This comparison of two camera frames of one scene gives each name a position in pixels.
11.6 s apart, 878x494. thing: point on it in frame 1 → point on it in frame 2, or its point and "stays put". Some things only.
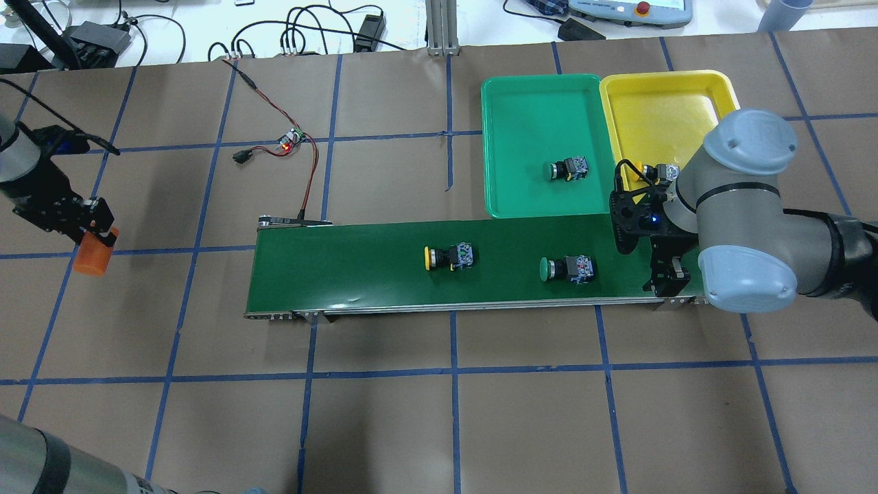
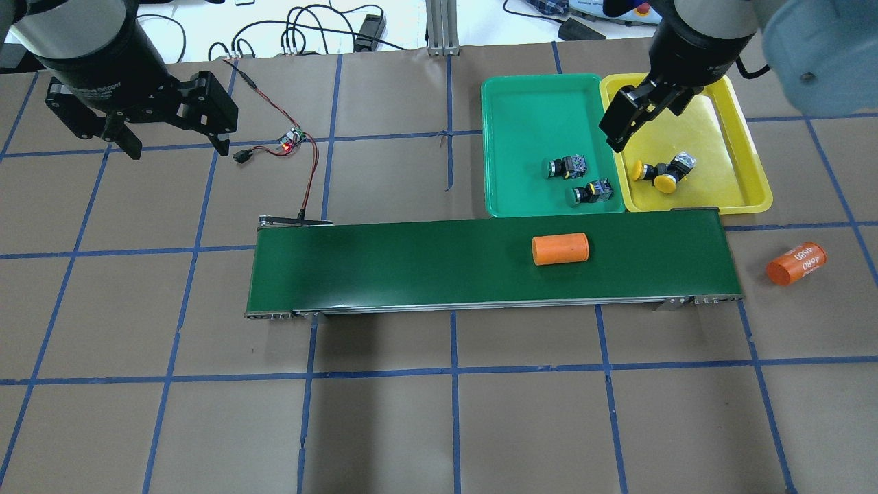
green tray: (528, 121) stays put
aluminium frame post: (441, 33) stays put
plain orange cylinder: (93, 256) → (560, 248)
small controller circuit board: (291, 138) stays put
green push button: (573, 168) stays put
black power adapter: (370, 33) stays put
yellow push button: (662, 174) → (647, 171)
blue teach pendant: (662, 14) stays put
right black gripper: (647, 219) → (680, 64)
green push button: (577, 269) → (594, 191)
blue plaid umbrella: (553, 7) stays put
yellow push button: (459, 256) → (681, 164)
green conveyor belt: (302, 267) stays put
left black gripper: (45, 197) → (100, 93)
